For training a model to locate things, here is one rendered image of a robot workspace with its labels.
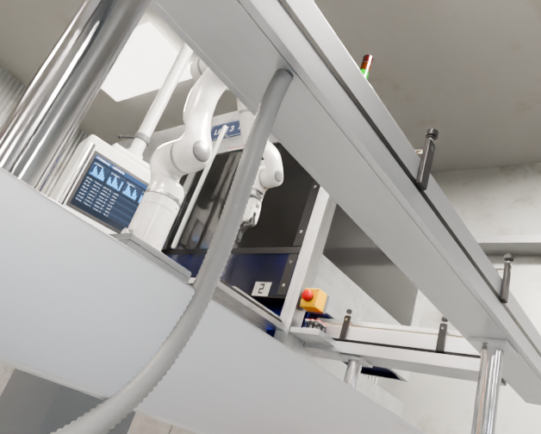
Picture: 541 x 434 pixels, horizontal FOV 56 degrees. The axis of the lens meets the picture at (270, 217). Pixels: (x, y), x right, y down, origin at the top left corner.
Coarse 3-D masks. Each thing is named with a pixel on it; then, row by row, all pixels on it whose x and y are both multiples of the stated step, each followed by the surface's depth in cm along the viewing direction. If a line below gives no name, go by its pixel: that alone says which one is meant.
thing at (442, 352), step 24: (336, 336) 185; (360, 336) 179; (384, 336) 173; (408, 336) 168; (432, 336) 173; (456, 336) 162; (384, 360) 172; (408, 360) 164; (432, 360) 159; (456, 360) 155; (480, 360) 151; (504, 384) 153
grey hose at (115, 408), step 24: (288, 72) 62; (264, 96) 60; (264, 120) 58; (264, 144) 58; (240, 168) 56; (240, 192) 54; (240, 216) 54; (216, 240) 52; (216, 264) 51; (192, 312) 48; (168, 336) 47; (168, 360) 45; (144, 384) 43; (96, 408) 41; (120, 408) 42; (72, 432) 39; (96, 432) 40
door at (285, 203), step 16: (272, 144) 254; (288, 160) 240; (288, 176) 234; (304, 176) 227; (272, 192) 234; (288, 192) 228; (304, 192) 221; (272, 208) 228; (288, 208) 222; (256, 224) 229; (272, 224) 223; (288, 224) 217; (240, 240) 230; (256, 240) 223; (272, 240) 217; (288, 240) 211
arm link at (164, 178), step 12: (168, 144) 169; (156, 156) 171; (168, 156) 167; (156, 168) 168; (168, 168) 169; (156, 180) 161; (168, 180) 161; (156, 192) 159; (168, 192) 159; (180, 192) 162; (180, 204) 164
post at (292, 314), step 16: (320, 192) 213; (320, 208) 208; (320, 224) 204; (304, 240) 204; (320, 240) 204; (304, 256) 200; (320, 256) 203; (304, 272) 195; (304, 288) 194; (288, 304) 192; (288, 320) 188; (288, 336) 185
